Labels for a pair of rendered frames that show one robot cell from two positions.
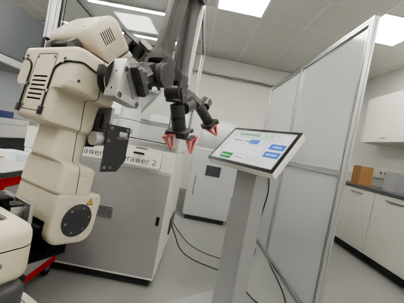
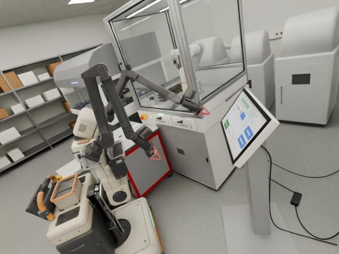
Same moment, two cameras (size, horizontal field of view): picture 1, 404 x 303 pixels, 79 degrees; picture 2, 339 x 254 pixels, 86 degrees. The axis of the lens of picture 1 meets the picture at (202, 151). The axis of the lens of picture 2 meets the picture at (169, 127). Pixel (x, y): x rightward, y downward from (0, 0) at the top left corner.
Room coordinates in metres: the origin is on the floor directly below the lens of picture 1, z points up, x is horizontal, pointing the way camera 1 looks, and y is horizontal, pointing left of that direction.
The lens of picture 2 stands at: (0.52, -0.79, 1.65)
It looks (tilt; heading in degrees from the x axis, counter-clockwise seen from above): 25 degrees down; 52
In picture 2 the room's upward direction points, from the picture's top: 17 degrees counter-clockwise
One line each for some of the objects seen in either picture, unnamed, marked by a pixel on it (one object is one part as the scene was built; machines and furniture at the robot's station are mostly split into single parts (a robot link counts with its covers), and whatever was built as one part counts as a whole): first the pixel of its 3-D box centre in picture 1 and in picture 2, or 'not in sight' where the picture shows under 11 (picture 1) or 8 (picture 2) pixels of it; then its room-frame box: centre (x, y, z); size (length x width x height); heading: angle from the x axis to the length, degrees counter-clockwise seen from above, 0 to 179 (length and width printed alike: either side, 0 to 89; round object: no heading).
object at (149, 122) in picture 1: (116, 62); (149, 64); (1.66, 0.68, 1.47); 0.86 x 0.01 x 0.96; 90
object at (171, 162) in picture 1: (123, 148); (191, 102); (2.11, 0.67, 0.87); 1.02 x 0.95 x 0.14; 90
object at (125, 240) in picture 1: (114, 202); (199, 134); (2.11, 0.67, 0.40); 1.03 x 0.95 x 0.80; 90
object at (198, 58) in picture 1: (192, 85); (218, 38); (2.11, 0.18, 1.52); 0.87 x 0.01 x 0.86; 0
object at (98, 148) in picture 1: (93, 148); (162, 119); (1.63, 0.72, 0.87); 0.29 x 0.02 x 0.11; 90
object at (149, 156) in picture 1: (139, 157); (182, 123); (1.62, 0.40, 0.87); 0.29 x 0.02 x 0.11; 90
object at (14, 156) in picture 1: (21, 156); not in sight; (1.36, 0.99, 0.78); 0.12 x 0.08 x 0.04; 164
